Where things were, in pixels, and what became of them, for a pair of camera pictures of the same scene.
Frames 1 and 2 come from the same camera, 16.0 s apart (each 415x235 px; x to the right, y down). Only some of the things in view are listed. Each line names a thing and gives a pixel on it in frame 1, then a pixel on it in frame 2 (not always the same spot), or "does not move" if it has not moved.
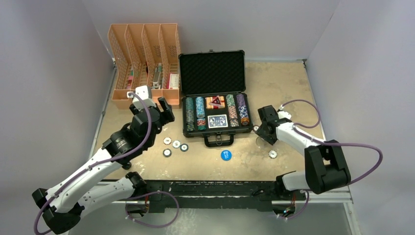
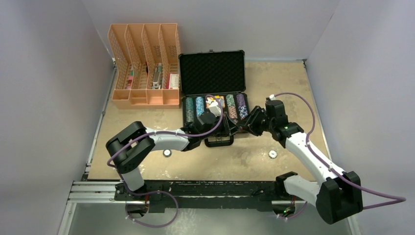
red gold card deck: x=210 y=106 does not move
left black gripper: x=166 y=115 to x=232 y=128
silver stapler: x=157 y=75 does not move
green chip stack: x=190 y=114 does not move
